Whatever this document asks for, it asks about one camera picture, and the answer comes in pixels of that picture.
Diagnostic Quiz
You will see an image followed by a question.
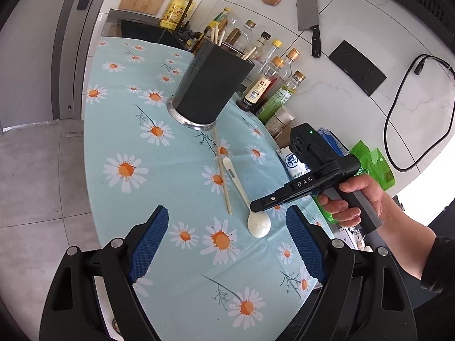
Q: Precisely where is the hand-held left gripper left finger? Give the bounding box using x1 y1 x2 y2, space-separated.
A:
38 205 170 341

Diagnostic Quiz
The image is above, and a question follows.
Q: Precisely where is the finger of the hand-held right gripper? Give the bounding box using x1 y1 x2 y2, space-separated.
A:
250 189 287 209
253 196 295 214

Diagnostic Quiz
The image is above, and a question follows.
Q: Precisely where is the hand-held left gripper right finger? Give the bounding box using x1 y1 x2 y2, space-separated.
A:
285 206 420 341

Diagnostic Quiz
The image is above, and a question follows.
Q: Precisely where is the plain cream spoon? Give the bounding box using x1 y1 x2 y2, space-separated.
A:
221 157 271 238

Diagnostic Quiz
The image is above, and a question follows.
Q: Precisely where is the black utensil holder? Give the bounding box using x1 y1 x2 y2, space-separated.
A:
166 37 256 131

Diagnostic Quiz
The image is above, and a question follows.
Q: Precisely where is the person's right forearm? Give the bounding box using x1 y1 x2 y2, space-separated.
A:
382 195 455 308

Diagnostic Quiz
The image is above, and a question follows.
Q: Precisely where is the person's right hand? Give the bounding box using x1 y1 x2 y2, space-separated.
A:
316 175 392 227

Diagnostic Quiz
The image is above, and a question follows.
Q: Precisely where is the white blue salt bag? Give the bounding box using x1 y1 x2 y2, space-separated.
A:
279 127 347 182

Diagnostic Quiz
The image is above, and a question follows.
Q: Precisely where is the brown powder jar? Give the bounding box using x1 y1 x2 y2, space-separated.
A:
275 128 293 149

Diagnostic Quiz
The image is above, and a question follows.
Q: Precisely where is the daisy print tablecloth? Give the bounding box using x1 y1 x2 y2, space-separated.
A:
82 36 342 331

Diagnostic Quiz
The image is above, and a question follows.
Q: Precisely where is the green plastic bag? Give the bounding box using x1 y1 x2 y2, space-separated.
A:
346 140 396 191

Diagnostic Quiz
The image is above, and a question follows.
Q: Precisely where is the white ribbed lid jar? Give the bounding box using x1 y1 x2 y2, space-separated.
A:
266 107 295 136

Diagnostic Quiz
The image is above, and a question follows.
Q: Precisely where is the green label bottle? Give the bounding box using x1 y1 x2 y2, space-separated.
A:
257 71 305 125

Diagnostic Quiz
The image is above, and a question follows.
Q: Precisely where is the red liquid bottle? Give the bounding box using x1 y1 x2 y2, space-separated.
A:
268 49 302 95

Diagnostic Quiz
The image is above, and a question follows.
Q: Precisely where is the soy sauce bottle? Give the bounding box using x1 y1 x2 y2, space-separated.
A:
236 57 287 112

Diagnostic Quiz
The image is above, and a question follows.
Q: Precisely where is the clear bottle yellow cap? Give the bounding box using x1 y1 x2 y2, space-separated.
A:
265 40 284 68

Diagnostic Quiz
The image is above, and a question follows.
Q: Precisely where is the clear bottle dark cap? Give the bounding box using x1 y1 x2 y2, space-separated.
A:
254 31 272 61

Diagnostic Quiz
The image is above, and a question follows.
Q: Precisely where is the clear bottle gold cap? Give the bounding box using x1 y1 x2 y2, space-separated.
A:
240 20 257 52

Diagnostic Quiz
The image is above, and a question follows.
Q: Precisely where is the grey door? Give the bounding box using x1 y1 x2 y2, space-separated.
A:
53 0 118 120

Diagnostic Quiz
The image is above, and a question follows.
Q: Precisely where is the black faucet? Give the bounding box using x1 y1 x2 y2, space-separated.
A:
169 0 195 26

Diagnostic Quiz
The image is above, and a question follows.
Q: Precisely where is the yellow oil bottle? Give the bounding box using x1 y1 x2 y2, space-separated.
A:
159 0 191 31

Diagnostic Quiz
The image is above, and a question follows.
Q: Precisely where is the kitchen sink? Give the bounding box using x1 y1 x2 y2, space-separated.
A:
107 9 200 52

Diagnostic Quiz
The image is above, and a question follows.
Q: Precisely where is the black wall socket panel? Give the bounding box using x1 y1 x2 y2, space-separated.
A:
328 40 387 96

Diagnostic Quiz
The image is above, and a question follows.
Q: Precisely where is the black power cable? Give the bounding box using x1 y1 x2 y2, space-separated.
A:
383 54 455 172

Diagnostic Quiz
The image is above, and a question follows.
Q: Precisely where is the steel cleaver black handle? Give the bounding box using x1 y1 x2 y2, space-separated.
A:
296 0 322 59

